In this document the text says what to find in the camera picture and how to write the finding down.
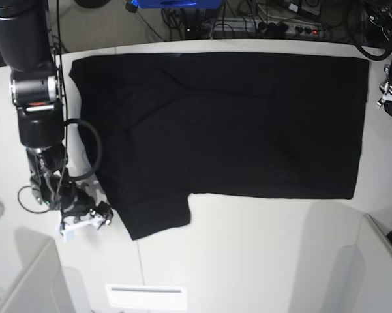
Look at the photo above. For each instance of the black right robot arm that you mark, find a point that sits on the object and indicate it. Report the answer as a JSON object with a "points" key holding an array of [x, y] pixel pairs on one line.
{"points": [[38, 94]]}

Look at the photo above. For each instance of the black T-shirt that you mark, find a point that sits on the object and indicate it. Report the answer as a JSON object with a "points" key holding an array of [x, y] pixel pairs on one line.
{"points": [[265, 125]]}

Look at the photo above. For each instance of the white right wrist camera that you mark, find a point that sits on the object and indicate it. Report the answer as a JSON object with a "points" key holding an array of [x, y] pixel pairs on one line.
{"points": [[67, 229]]}

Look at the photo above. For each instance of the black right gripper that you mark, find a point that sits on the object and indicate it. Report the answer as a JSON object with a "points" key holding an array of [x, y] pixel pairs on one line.
{"points": [[76, 203]]}

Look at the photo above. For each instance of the white power strip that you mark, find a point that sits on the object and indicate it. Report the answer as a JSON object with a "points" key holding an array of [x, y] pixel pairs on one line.
{"points": [[290, 27]]}

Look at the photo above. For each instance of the blue box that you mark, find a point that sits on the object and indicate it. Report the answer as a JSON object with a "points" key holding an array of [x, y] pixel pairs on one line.
{"points": [[134, 5]]}

